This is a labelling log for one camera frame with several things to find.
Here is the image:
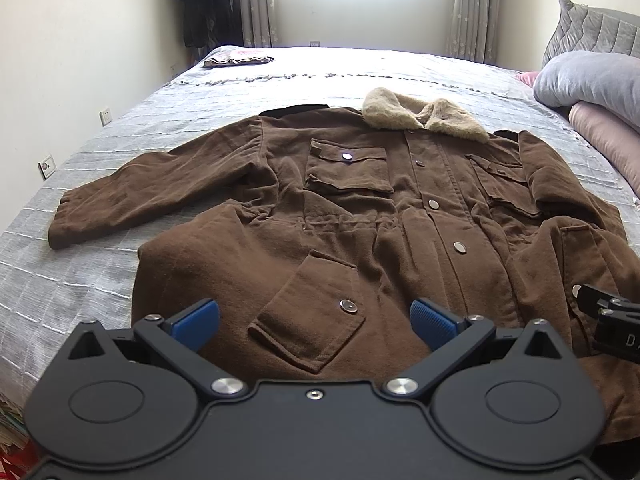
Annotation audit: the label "brown coat with fleece collar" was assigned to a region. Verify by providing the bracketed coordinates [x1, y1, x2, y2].
[49, 105, 639, 442]

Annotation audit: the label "grey quilted bedspread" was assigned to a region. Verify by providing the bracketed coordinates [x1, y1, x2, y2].
[1, 48, 639, 408]

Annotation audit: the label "pink pillow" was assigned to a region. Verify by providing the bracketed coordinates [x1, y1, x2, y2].
[568, 102, 639, 195]

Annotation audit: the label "light grey pillow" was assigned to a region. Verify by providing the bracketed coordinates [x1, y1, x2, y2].
[533, 51, 639, 130]

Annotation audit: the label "small pink cloth by pillow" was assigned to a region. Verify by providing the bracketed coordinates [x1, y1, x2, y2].
[516, 70, 539, 88]

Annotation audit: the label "folded patterned cloth on bed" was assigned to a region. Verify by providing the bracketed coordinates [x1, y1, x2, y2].
[203, 50, 273, 70]

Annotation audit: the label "grey quilted headboard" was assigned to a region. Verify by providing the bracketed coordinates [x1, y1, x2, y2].
[541, 0, 640, 66]

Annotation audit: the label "right grey curtain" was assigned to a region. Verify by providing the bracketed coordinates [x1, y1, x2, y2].
[446, 0, 500, 65]

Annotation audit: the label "grey curtain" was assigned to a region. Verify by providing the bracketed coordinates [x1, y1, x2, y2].
[240, 0, 278, 48]
[446, 0, 500, 65]

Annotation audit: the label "left grey curtain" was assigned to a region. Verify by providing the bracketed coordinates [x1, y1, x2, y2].
[240, 0, 278, 48]

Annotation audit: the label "white wall socket near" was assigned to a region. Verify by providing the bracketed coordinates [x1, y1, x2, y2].
[38, 155, 56, 180]

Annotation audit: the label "white wall socket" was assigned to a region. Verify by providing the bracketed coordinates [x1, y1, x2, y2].
[38, 155, 56, 180]
[99, 107, 112, 127]

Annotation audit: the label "white wall socket far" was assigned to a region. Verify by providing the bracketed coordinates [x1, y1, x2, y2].
[99, 107, 112, 127]

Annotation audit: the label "dark clothes hanging on wall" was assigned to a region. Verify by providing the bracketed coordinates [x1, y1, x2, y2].
[177, 0, 242, 51]

